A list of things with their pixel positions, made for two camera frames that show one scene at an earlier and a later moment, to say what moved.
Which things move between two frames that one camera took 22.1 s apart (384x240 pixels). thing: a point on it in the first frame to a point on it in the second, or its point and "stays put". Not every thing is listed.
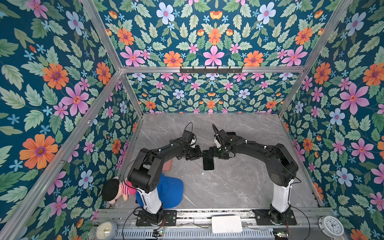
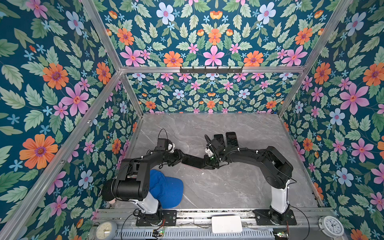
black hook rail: [211, 70] stays put
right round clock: [331, 226] stays put
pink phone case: [167, 165] to [194, 161]
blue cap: [170, 191] stays put
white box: [226, 224] stays put
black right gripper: [212, 152] to [207, 165]
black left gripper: [198, 154] to [178, 157]
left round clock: [107, 230] stays put
